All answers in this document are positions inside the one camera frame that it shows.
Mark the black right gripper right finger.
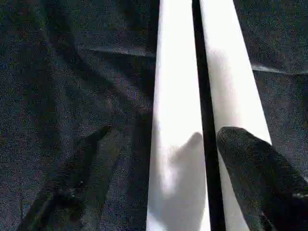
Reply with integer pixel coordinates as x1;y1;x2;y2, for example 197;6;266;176
216;126;308;231

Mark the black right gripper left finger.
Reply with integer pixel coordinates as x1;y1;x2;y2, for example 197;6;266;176
19;125;122;231

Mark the white plastic table leg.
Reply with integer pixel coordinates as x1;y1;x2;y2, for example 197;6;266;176
199;0;274;231
145;0;212;231

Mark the black work mat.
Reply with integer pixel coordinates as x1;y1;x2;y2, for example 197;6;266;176
0;0;308;231

